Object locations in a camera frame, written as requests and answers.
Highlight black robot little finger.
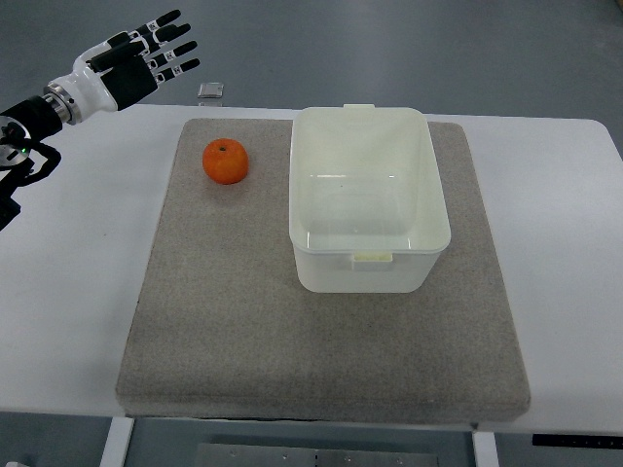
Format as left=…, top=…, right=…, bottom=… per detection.
left=154, top=58, right=201, bottom=82

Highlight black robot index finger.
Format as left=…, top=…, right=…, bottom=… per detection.
left=128, top=10, right=181, bottom=39

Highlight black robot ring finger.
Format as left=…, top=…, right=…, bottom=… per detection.
left=148, top=41, right=198, bottom=66

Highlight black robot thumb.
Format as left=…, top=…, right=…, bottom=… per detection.
left=89, top=42, right=141, bottom=71

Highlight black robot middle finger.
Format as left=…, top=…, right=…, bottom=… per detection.
left=140, top=22, right=191, bottom=49

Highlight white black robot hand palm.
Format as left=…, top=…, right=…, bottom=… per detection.
left=46, top=42, right=157, bottom=114

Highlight orange fruit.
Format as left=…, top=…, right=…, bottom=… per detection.
left=202, top=138, right=249, bottom=185

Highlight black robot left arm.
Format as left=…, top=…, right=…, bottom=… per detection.
left=1, top=10, right=200, bottom=228

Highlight white plastic box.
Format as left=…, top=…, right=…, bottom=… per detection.
left=288, top=104, right=451, bottom=293

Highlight small metal floor plate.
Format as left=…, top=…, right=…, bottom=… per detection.
left=197, top=82, right=224, bottom=99

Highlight grey felt mat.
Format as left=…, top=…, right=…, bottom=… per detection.
left=116, top=119, right=531, bottom=424

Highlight white table leg left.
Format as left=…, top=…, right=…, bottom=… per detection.
left=99, top=416, right=134, bottom=467

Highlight white table leg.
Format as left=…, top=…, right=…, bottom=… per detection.
left=472, top=431, right=500, bottom=467
left=99, top=416, right=134, bottom=467

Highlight white table leg right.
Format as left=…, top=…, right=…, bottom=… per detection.
left=472, top=431, right=500, bottom=467

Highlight black table control panel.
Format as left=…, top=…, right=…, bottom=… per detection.
left=531, top=434, right=623, bottom=449

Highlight grey metal base plate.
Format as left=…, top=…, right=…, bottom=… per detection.
left=194, top=444, right=439, bottom=467

